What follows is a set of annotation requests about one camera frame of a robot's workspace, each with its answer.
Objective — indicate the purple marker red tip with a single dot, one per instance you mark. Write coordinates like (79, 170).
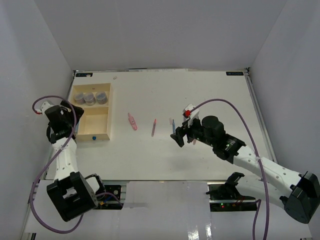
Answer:
(154, 127)

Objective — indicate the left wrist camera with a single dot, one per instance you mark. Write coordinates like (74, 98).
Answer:
(45, 106)

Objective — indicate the right corner label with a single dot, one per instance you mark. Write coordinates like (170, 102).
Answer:
(234, 73)

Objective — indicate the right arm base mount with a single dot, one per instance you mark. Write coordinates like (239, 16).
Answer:
(224, 197)

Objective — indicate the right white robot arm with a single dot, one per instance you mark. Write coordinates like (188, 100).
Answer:
(296, 193)

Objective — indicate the corner label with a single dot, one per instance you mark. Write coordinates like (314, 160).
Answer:
(83, 75)
(234, 73)

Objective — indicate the blue marker pen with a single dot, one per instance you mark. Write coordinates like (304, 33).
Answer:
(173, 126)

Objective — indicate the pink highlighter pen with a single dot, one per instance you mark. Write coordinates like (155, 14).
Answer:
(132, 122)

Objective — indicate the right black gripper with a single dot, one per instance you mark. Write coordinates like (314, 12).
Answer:
(180, 132)

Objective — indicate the clear round container purple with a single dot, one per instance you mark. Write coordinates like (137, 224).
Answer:
(101, 97)

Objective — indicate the cream compartment organizer tray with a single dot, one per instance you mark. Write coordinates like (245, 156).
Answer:
(96, 119)

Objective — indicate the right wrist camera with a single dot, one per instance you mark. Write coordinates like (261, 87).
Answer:
(190, 112)

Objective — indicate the clear round container stacked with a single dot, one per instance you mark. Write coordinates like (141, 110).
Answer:
(89, 98)

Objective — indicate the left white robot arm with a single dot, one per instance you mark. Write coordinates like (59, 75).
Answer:
(71, 193)

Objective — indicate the left corner label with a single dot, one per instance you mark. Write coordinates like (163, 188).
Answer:
(83, 75)

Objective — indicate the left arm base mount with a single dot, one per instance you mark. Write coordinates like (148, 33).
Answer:
(112, 196)

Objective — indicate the clear round container left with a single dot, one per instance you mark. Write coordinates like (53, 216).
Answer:
(79, 98)

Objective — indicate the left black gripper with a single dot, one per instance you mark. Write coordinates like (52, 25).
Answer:
(79, 113)

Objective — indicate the aluminium frame rail right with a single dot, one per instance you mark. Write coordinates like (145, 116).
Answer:
(265, 134)

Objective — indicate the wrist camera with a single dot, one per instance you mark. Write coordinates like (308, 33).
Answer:
(45, 106)
(190, 112)

